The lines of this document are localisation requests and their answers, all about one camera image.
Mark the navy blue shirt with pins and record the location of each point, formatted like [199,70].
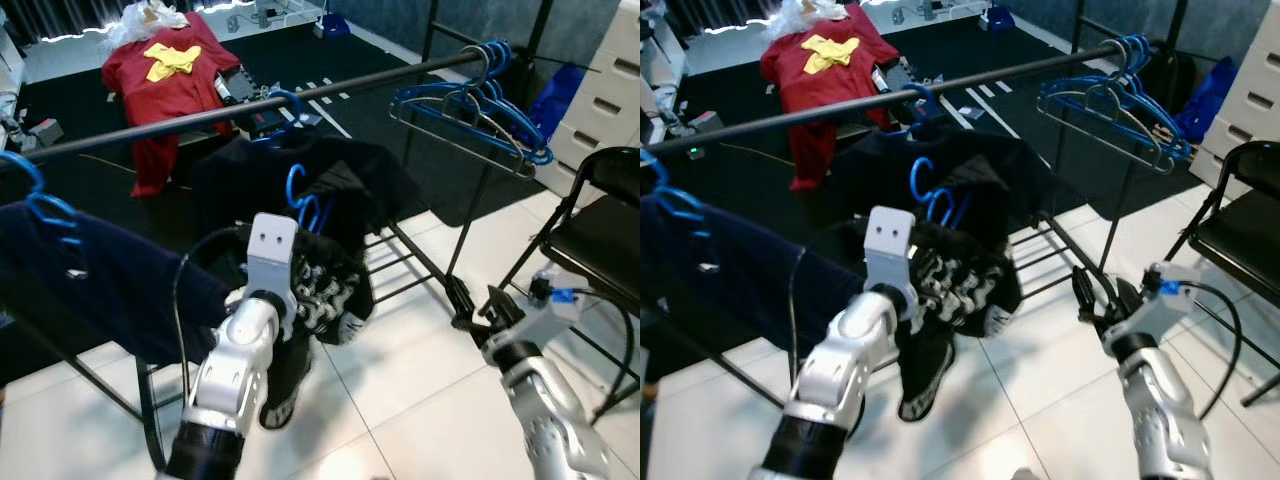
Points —
[720,270]
[100,280]

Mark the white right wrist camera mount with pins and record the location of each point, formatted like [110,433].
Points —
[1155,305]
[540,315]

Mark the black folding chair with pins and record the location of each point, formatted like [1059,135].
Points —
[1240,230]
[600,240]

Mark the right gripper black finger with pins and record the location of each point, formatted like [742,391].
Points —
[462,305]
[1086,295]
[498,303]
[1120,295]

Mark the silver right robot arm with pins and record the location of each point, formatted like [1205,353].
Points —
[1160,410]
[545,410]

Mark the plain black shirt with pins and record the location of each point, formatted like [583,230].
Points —
[240,180]
[870,170]

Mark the black metal clothes rack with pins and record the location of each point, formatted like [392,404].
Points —
[380,81]
[1000,74]

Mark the blue bag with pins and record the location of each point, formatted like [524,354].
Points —
[1205,100]
[560,105]

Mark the dark floor carpet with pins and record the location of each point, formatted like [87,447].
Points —
[1000,40]
[330,60]

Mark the white drawer cabinet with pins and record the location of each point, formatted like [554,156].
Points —
[605,100]
[1250,100]

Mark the grey metal hanger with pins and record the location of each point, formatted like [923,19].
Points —
[1105,128]
[460,135]

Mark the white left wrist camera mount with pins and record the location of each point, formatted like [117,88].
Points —
[890,240]
[272,245]

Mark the black shirt with white print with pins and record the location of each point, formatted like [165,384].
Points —
[345,300]
[985,290]

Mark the white crumpled wrap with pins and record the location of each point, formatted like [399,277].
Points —
[810,18]
[145,22]

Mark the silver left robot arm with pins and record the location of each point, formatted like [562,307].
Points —
[235,370]
[840,370]

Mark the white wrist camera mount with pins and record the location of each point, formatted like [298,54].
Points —
[890,240]
[272,245]
[540,315]
[1155,305]

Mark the red shirt with yellow print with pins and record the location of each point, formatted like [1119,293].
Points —
[825,105]
[165,110]

